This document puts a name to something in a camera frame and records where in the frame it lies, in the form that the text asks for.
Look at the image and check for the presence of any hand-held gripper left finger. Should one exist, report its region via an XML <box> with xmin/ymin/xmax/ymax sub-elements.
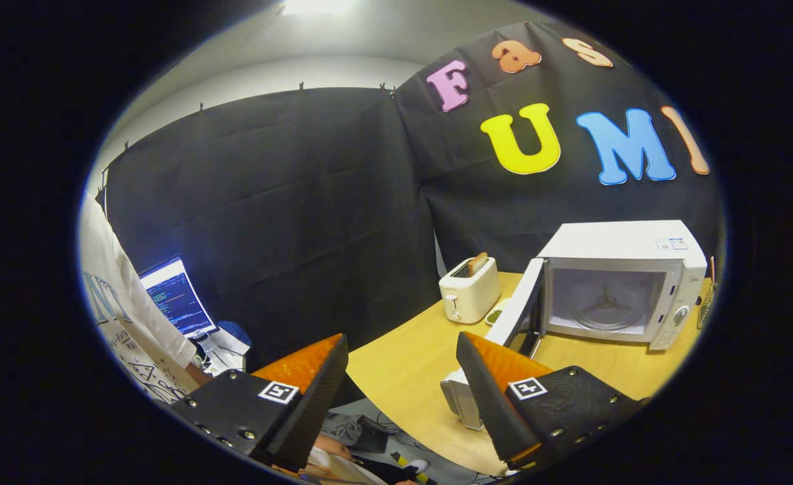
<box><xmin>170</xmin><ymin>333</ymin><xmax>350</xmax><ymax>472</ymax></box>

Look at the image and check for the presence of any white microwave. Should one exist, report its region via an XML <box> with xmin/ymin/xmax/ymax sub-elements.
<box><xmin>440</xmin><ymin>220</ymin><xmax>709</xmax><ymax>432</ymax></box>

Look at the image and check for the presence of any black backdrop cloth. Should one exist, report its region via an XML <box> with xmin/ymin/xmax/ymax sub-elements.
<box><xmin>96</xmin><ymin>20</ymin><xmax>724</xmax><ymax>368</ymax></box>

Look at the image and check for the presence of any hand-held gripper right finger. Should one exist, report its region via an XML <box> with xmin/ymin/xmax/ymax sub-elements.
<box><xmin>455</xmin><ymin>330</ymin><xmax>646</xmax><ymax>472</ymax></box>

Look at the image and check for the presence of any glass turntable plate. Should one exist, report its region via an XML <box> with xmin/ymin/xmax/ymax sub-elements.
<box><xmin>571</xmin><ymin>286</ymin><xmax>646</xmax><ymax>332</ymax></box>

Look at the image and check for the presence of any wire mesh holder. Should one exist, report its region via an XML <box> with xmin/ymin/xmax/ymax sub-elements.
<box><xmin>696</xmin><ymin>283</ymin><xmax>717</xmax><ymax>331</ymax></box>

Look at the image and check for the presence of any laptop screen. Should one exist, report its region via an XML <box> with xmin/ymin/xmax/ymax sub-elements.
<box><xmin>138</xmin><ymin>255</ymin><xmax>218</xmax><ymax>339</ymax></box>

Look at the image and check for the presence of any dark grey cloth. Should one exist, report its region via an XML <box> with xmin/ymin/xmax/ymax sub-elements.
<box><xmin>321</xmin><ymin>412</ymin><xmax>389</xmax><ymax>453</ymax></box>

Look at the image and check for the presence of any blue and white object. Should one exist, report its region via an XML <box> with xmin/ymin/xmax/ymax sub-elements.
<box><xmin>197</xmin><ymin>321</ymin><xmax>252</xmax><ymax>373</ymax></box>

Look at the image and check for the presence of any white toaster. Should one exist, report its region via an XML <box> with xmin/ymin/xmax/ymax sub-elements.
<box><xmin>439</xmin><ymin>256</ymin><xmax>502</xmax><ymax>325</ymax></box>

